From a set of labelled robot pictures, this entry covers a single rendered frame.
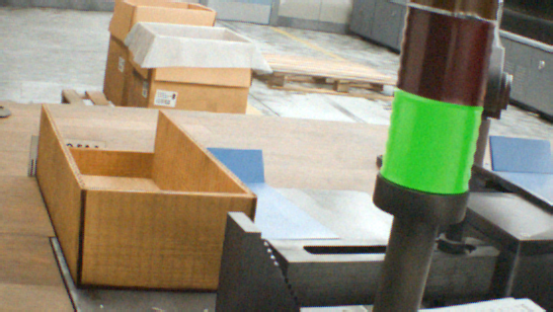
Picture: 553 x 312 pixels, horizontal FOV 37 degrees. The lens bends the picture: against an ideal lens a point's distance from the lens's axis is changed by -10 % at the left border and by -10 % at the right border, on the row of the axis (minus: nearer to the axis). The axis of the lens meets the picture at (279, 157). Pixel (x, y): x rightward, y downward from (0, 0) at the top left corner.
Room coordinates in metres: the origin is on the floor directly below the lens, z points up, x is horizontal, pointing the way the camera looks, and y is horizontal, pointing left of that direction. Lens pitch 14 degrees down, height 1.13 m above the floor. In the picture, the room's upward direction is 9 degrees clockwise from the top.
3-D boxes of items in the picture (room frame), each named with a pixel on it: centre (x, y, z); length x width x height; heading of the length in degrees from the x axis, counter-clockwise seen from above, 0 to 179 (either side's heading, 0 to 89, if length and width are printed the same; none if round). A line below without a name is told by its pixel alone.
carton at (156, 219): (0.65, 0.12, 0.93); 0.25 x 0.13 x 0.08; 24
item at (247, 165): (0.69, 0.01, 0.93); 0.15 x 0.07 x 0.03; 28
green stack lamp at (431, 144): (0.34, -0.06, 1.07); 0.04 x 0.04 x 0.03
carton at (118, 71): (4.82, 0.77, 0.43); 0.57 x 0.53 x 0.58; 25
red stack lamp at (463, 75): (0.34, -0.06, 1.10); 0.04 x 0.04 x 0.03
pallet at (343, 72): (7.42, -0.22, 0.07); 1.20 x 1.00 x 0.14; 112
